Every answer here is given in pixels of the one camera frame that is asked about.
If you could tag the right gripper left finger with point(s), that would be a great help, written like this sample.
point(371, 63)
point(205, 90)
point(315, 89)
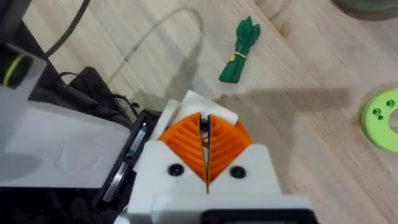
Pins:
point(161, 168)

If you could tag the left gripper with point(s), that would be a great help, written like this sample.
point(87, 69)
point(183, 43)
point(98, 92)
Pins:
point(62, 140)

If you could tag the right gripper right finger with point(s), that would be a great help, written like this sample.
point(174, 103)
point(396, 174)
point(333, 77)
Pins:
point(248, 174)

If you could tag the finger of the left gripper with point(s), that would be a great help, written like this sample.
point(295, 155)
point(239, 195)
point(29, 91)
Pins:
point(205, 102)

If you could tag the green toy asparagus bundle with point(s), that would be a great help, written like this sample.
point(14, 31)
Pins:
point(241, 46)

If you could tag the green disc with holes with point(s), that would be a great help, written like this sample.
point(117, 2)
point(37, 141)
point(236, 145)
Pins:
point(373, 124)

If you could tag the round toy tub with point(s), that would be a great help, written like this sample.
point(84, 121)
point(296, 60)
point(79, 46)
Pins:
point(367, 4)

